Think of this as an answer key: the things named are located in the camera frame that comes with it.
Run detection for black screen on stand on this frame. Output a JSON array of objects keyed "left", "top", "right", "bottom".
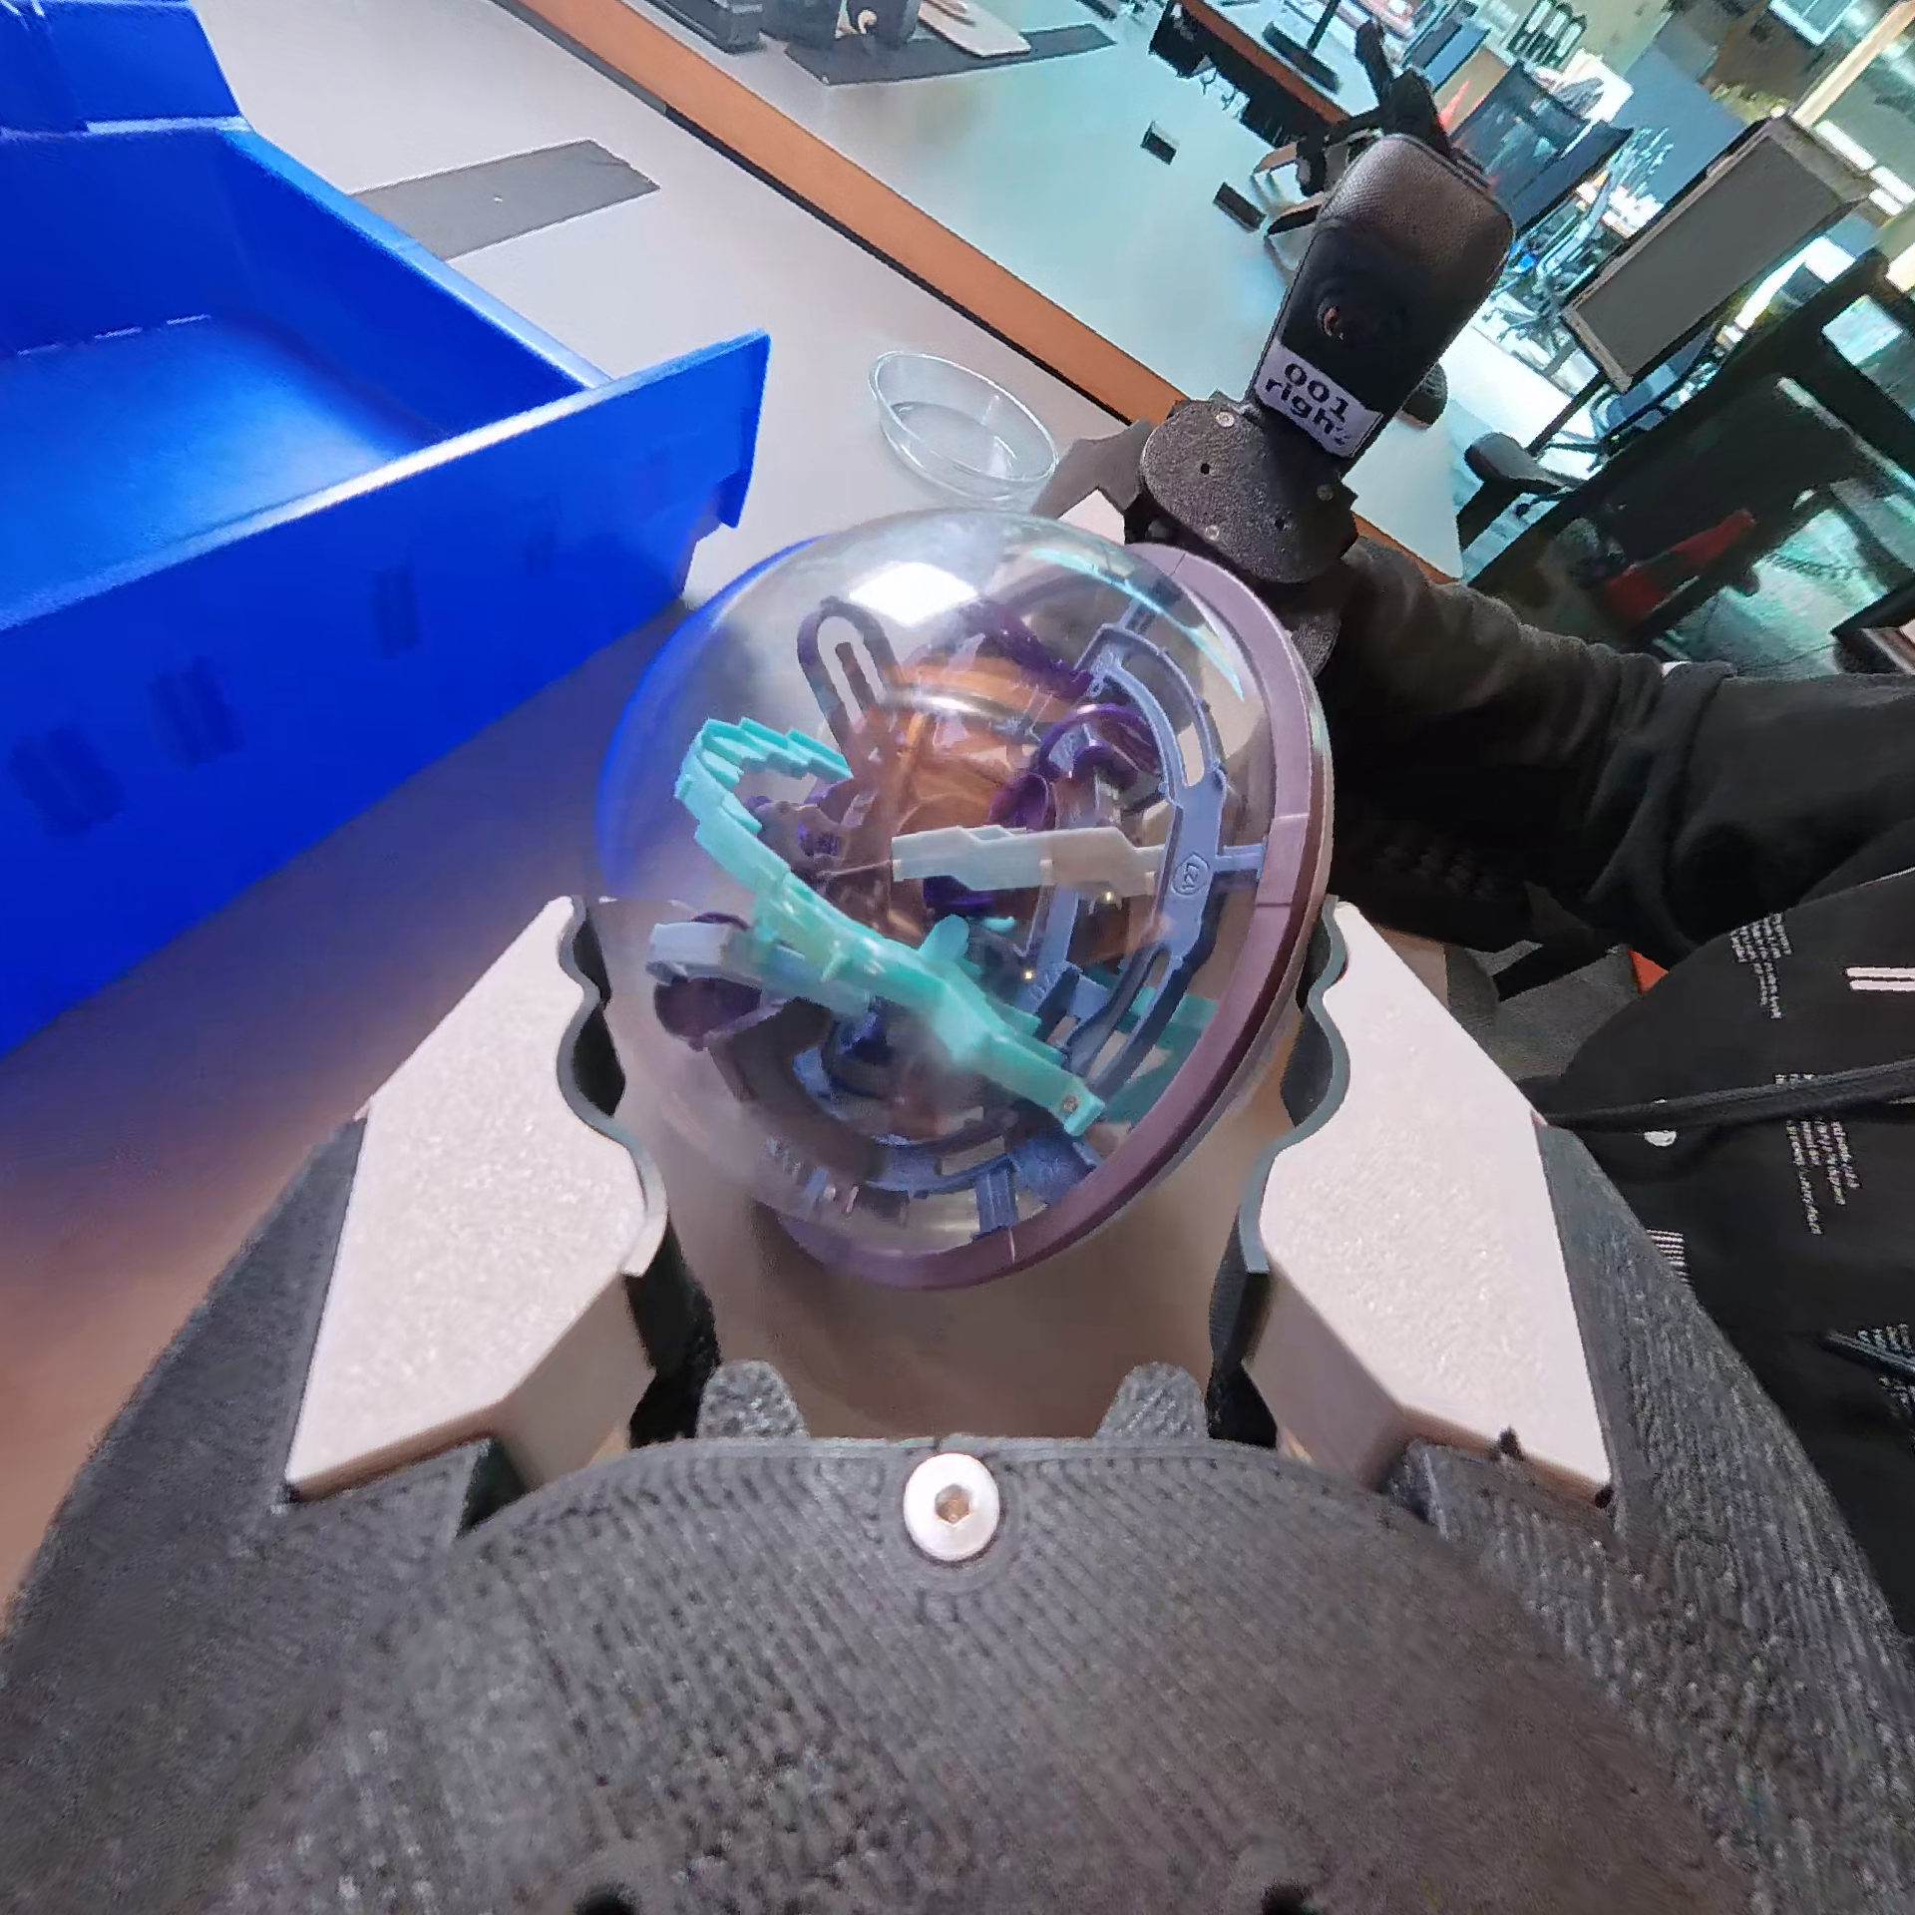
[{"left": 1560, "top": 116, "right": 1877, "bottom": 394}]

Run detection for orange traffic cone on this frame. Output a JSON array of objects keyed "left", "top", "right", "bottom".
[{"left": 1602, "top": 509, "right": 1762, "bottom": 625}]

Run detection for clear plastic maze ball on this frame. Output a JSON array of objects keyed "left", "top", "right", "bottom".
[{"left": 594, "top": 506, "right": 1335, "bottom": 1288}]

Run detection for orange-edged grey desk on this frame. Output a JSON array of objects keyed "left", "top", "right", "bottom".
[{"left": 508, "top": 0, "right": 1474, "bottom": 585}]

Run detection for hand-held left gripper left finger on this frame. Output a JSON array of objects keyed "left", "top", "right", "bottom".
[{"left": 281, "top": 894, "right": 708, "bottom": 1503}]

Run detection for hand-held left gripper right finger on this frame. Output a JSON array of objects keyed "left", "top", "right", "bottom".
[{"left": 1204, "top": 900, "right": 1615, "bottom": 1506}]

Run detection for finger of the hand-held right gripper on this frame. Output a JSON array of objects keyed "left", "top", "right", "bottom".
[{"left": 1041, "top": 427, "right": 1152, "bottom": 529}]

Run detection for black and tan gripper tool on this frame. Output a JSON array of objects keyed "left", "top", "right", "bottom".
[{"left": 1249, "top": 23, "right": 1462, "bottom": 240}]

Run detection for black mesh office chair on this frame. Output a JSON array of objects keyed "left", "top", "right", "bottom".
[{"left": 1459, "top": 246, "right": 1915, "bottom": 669}]

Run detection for blue plastic bin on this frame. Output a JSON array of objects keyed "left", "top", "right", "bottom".
[
  {"left": 0, "top": 0, "right": 249, "bottom": 144},
  {"left": 0, "top": 119, "right": 773, "bottom": 1057}
]

